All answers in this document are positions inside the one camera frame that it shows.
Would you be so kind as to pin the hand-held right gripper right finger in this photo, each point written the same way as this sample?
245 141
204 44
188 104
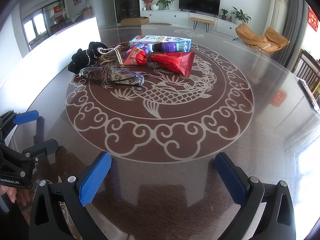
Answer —
230 180

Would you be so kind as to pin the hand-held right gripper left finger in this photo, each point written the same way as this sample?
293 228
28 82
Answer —
95 177

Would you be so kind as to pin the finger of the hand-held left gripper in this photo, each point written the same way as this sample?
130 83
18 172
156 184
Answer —
25 118
42 148

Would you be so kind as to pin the black scrunchie with white trim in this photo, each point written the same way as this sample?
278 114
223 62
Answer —
82 57

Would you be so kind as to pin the large rhinestone claw clip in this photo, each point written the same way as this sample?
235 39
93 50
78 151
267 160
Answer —
117 55

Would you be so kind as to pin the red packet with gold label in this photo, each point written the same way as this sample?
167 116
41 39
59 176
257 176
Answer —
136 56

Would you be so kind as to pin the red snack packet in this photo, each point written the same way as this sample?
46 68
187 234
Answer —
175 62

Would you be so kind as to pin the purple toy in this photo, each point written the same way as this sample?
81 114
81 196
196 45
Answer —
162 47

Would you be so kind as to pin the brown patterned glass desktop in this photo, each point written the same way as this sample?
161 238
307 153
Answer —
262 130

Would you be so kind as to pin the person's left hand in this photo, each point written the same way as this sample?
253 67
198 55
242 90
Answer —
15 195

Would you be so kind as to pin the red paper sign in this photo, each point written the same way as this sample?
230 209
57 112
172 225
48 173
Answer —
58 12

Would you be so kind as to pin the dark flat object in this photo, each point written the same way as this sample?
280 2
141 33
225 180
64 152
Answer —
311 97

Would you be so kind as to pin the dark wooden chair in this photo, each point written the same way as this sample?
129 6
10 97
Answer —
308 70

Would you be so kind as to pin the orange lounge chair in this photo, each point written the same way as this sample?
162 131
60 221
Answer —
260 38

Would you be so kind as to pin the brown cardboard carton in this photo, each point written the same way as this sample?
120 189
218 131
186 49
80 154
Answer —
135 20

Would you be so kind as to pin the blue white toothpaste box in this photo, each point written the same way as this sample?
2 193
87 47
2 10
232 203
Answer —
155 38

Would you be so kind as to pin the dark glass display cabinet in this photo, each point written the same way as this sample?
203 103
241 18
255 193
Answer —
126 0

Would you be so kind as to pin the wooden bench with hairpin legs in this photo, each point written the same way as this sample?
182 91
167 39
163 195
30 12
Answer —
202 20

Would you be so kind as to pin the round floor rug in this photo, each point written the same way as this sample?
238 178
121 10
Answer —
160 24

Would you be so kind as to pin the large leafy potted plant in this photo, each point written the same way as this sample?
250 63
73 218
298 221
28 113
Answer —
241 15

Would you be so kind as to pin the small potted plant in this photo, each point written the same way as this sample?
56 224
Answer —
224 13

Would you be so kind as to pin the red flowers in vase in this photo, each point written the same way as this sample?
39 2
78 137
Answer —
148 1

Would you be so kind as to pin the white round vase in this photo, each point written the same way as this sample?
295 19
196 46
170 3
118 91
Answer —
154 7

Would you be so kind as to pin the white television cabinet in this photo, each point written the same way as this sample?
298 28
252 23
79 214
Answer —
175 16

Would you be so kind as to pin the grey curtain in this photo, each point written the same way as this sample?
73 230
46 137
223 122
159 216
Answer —
290 17

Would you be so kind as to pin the black television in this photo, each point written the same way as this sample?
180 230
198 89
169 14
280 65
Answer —
200 1

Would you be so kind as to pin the green potted plant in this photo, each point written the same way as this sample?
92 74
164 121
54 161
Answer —
165 2

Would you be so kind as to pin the red wall poster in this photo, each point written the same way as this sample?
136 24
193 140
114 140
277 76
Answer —
313 18

